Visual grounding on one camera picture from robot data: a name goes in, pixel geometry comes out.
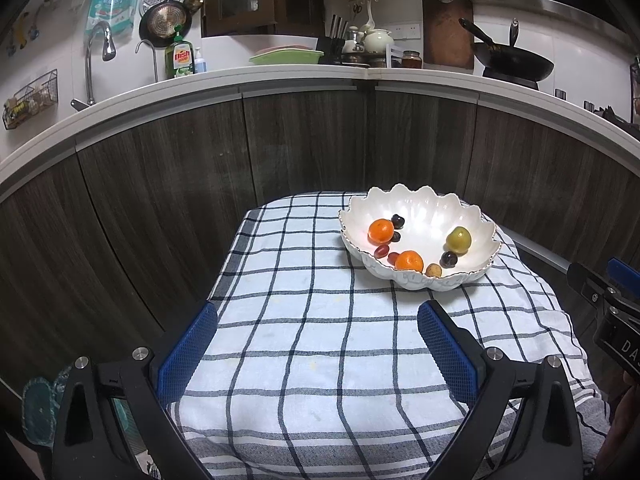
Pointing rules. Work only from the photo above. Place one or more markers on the small orange tangerine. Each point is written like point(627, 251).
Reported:
point(409, 261)
point(381, 230)

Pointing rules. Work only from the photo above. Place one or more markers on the small hanging brown pot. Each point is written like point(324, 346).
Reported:
point(193, 1)

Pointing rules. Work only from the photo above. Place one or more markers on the glass jar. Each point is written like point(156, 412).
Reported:
point(411, 60)

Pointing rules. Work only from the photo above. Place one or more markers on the yellow-green plum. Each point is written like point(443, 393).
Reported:
point(458, 239)

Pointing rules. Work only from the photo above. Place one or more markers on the white wall outlet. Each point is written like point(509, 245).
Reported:
point(407, 30)

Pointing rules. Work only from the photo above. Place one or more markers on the black wok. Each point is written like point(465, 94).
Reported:
point(510, 62)

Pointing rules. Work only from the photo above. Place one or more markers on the grey metal rail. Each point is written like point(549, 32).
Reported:
point(540, 255)

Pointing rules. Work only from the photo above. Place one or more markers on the red grape tomato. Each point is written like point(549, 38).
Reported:
point(381, 250)
point(392, 258)

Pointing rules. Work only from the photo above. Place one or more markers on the white kitchen countertop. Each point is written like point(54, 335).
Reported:
point(200, 85)

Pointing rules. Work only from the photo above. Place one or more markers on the chrome kitchen faucet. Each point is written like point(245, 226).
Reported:
point(89, 70)

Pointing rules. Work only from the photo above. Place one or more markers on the black and white checked cloth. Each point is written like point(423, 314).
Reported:
point(310, 320)

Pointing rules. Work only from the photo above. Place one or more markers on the brown wooden cutting board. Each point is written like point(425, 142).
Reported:
point(445, 35)

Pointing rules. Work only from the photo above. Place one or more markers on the hanging kitchen utensils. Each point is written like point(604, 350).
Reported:
point(21, 32)

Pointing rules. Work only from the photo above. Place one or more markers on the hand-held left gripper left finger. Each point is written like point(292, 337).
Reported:
point(187, 355)

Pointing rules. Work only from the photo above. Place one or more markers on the blue pump bottle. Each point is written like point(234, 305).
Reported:
point(200, 64)

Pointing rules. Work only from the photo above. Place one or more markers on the white teapot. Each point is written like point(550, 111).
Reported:
point(377, 40)

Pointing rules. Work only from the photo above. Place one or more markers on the green dish soap bottle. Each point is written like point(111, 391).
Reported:
point(179, 57)

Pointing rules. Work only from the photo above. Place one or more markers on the hanging frying pan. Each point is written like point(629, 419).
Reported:
point(165, 22)

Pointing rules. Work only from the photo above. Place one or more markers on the small chrome tap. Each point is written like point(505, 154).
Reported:
point(154, 65)

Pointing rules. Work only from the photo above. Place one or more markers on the teal plastic object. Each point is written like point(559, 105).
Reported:
point(37, 405)

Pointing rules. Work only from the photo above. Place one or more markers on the hanging plastic bag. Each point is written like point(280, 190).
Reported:
point(112, 7)

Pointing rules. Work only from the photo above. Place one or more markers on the green basin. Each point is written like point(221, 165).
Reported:
point(285, 56)

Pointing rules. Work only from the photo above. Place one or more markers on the brown longan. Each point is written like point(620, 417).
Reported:
point(433, 270)

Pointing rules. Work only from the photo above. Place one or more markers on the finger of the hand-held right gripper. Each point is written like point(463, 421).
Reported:
point(585, 282)
point(624, 270)

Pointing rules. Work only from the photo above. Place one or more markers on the dark red cherry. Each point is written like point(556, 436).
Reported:
point(448, 259)
point(398, 220)

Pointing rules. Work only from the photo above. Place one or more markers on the black knife block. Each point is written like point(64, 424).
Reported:
point(331, 50)

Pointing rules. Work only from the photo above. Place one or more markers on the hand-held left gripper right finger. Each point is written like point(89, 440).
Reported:
point(447, 355)

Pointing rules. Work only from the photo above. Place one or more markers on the person's right hand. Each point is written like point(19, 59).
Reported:
point(625, 415)

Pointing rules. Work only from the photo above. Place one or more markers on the white scalloped ceramic bowl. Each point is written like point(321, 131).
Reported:
point(425, 220)

